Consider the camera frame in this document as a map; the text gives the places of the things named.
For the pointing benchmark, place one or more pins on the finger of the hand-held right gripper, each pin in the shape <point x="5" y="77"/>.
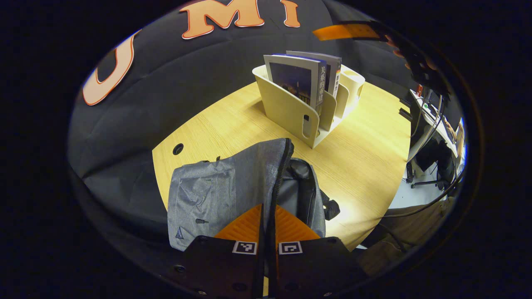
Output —
<point x="349" y="32"/>

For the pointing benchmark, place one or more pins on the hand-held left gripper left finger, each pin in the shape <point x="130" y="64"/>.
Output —
<point x="259" y="270"/>

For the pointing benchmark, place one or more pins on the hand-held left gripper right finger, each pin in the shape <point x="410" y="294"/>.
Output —
<point x="282" y="270"/>

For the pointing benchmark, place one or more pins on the grey cover book white spine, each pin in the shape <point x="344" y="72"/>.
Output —
<point x="332" y="68"/>

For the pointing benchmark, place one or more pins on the blue cover book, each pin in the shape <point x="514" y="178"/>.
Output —
<point x="295" y="79"/>

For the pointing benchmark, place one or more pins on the grey schoolbag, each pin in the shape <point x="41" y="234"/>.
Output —
<point x="220" y="187"/>

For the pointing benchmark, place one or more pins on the cream plastic bookshelf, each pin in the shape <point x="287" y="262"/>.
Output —
<point x="286" y="112"/>

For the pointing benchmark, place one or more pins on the white office desk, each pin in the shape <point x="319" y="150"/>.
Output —
<point x="417" y="137"/>

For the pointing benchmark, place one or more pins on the black office chair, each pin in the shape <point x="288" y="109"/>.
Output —
<point x="432" y="153"/>

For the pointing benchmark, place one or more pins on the person's khaki trouser leg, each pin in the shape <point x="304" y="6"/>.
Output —
<point x="415" y="224"/>

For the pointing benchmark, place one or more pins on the black backdrop cloth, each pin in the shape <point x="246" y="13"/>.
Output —
<point x="174" y="95"/>

